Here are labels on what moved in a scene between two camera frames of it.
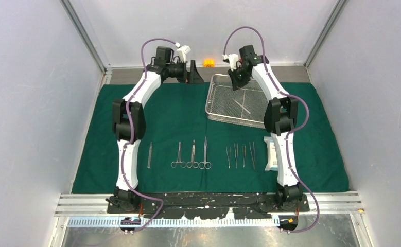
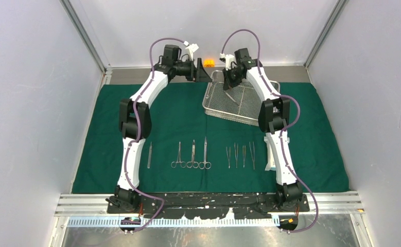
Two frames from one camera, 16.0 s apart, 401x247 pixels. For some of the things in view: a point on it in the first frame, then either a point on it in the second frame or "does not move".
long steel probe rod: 149,157 does not move
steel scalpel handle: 242,106 -> 228,95
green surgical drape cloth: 182,152 does not move
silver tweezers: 244,154 does not move
